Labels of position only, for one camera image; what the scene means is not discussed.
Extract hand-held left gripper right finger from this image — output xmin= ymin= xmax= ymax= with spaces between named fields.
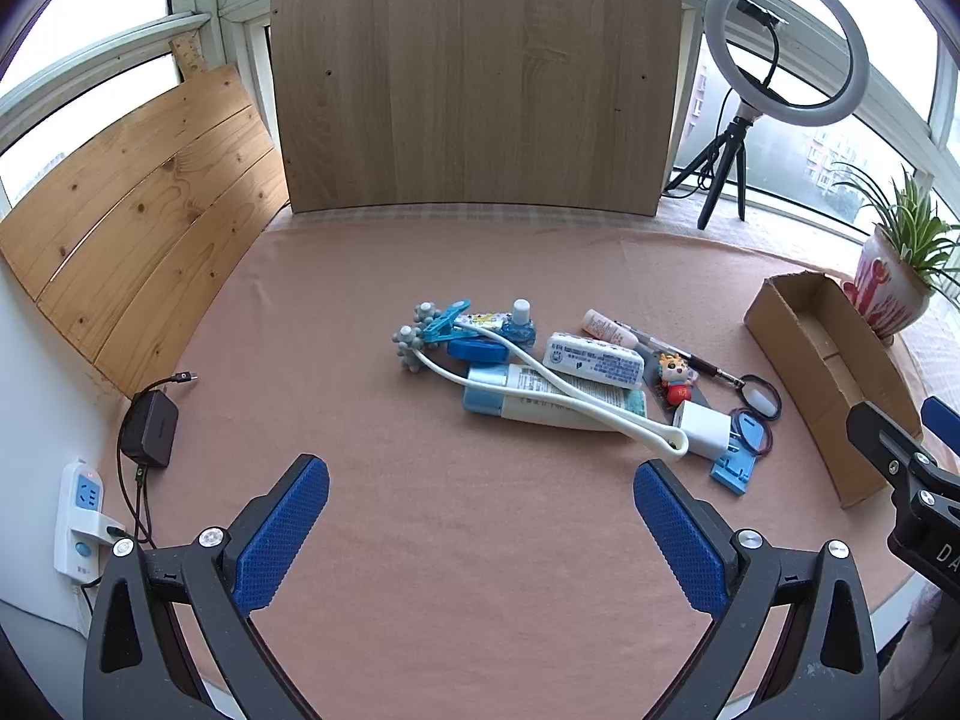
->
xmin=632 ymin=457 xmax=881 ymax=720

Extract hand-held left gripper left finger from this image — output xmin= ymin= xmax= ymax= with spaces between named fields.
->
xmin=82 ymin=454 xmax=331 ymax=720

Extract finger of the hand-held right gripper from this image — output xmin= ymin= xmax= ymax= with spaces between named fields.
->
xmin=846 ymin=399 xmax=943 ymax=493
xmin=921 ymin=395 xmax=960 ymax=458

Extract blue phone stand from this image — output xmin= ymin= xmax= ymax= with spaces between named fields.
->
xmin=711 ymin=420 xmax=773 ymax=500

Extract black hair tie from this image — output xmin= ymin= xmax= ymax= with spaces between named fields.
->
xmin=739 ymin=373 xmax=782 ymax=421

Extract white charger plug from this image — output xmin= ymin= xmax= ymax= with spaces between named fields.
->
xmin=673 ymin=400 xmax=732 ymax=460

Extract cardboard box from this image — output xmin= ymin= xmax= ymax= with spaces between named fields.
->
xmin=744 ymin=271 xmax=925 ymax=509

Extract cartoon figurine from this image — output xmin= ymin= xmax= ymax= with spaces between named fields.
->
xmin=656 ymin=355 xmax=695 ymax=407

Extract black pen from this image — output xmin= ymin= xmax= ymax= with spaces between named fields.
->
xmin=615 ymin=322 xmax=743 ymax=389

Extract white printed tissue packet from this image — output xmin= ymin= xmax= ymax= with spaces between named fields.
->
xmin=544 ymin=331 xmax=646 ymax=389

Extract white neck massager grey balls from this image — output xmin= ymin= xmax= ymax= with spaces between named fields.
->
xmin=390 ymin=302 xmax=689 ymax=464

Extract small pink tube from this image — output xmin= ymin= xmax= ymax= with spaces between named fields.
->
xmin=581 ymin=309 xmax=642 ymax=350

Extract white tube blue cap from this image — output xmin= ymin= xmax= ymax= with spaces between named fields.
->
xmin=461 ymin=362 xmax=649 ymax=434

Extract blue plastic clip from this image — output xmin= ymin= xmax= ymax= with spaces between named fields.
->
xmin=420 ymin=298 xmax=475 ymax=350

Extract blue candy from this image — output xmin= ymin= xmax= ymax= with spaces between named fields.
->
xmin=501 ymin=298 xmax=537 ymax=350

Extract blue round case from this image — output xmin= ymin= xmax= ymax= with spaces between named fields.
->
xmin=448 ymin=337 xmax=511 ymax=365

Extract potted spider plant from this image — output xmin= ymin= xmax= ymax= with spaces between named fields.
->
xmin=829 ymin=163 xmax=960 ymax=346

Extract black power adapter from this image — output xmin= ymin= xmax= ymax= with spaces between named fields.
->
xmin=120 ymin=390 xmax=181 ymax=470

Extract patterned lip balm stick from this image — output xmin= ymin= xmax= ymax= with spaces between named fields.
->
xmin=450 ymin=311 xmax=518 ymax=332

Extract black tripod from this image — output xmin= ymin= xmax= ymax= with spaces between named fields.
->
xmin=664 ymin=112 xmax=758 ymax=232

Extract knotty pine wooden board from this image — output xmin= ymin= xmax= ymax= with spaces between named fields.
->
xmin=0 ymin=64 xmax=292 ymax=398

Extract black phone clamp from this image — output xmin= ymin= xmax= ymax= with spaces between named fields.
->
xmin=735 ymin=0 xmax=790 ymax=91

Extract large light wooden board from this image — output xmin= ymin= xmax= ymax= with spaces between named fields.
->
xmin=268 ymin=0 xmax=687 ymax=218

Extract black usb cable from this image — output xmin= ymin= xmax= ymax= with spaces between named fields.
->
xmin=133 ymin=370 xmax=200 ymax=400

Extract white wall socket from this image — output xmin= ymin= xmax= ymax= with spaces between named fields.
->
xmin=54 ymin=461 xmax=128 ymax=586

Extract white ring light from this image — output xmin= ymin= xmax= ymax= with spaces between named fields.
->
xmin=703 ymin=0 xmax=871 ymax=128

